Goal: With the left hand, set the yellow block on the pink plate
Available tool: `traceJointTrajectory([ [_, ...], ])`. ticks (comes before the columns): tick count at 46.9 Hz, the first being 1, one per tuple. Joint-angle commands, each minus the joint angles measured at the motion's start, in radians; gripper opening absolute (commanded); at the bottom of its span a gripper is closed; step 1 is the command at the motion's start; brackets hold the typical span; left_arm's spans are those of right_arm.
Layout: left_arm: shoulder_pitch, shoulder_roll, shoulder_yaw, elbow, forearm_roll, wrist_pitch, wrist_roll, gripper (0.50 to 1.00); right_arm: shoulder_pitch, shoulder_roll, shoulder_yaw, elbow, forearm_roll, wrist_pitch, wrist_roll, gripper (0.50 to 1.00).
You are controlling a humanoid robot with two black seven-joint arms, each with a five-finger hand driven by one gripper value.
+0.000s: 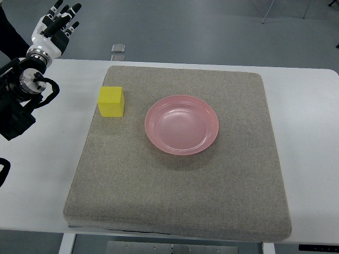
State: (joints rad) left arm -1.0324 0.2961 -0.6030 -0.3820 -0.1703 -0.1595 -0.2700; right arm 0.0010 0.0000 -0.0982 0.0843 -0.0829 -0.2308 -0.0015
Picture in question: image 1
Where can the clear plastic floor box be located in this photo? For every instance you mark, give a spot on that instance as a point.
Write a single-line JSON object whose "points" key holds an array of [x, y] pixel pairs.
{"points": [[118, 48]]}

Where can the black label strip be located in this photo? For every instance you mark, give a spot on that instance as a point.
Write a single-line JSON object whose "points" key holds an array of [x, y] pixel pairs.
{"points": [[318, 248]]}

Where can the yellow foam block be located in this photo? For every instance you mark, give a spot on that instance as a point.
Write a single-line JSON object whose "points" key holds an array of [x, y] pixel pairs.
{"points": [[111, 101]]}

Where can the metal table frame crossbar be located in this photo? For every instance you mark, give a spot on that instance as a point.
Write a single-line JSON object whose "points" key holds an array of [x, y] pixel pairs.
{"points": [[120, 247]]}

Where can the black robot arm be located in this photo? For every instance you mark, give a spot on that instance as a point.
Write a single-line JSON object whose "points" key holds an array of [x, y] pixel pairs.
{"points": [[24, 89]]}

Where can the chair legs in background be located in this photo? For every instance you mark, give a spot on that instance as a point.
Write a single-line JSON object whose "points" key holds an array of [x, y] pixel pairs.
{"points": [[300, 10]]}

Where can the beige fabric cushion mat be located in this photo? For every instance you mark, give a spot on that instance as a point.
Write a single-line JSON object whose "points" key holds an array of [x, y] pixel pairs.
{"points": [[233, 190]]}

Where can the pink plate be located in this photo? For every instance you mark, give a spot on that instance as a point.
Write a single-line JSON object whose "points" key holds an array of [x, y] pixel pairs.
{"points": [[181, 125]]}

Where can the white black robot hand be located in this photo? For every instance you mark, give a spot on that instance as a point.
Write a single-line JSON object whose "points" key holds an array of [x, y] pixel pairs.
{"points": [[50, 37]]}

